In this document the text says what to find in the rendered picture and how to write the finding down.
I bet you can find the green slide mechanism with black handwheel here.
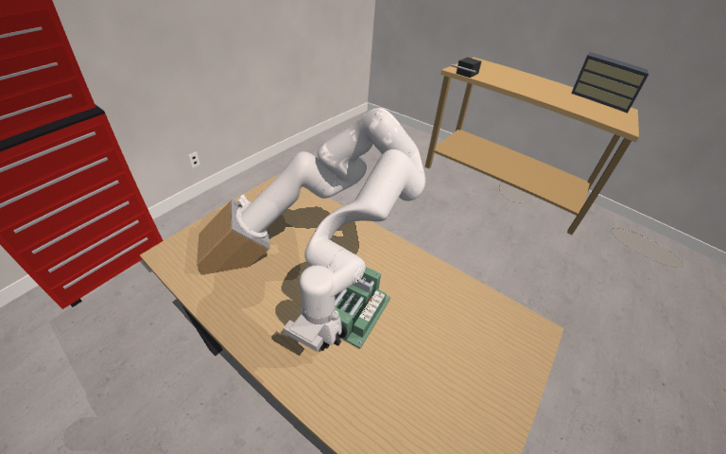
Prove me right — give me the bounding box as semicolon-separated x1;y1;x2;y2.
335;267;390;349

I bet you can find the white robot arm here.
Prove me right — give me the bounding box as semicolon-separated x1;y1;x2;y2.
235;108;425;352

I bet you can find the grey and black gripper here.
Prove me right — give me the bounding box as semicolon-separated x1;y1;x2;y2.
318;317;341;352

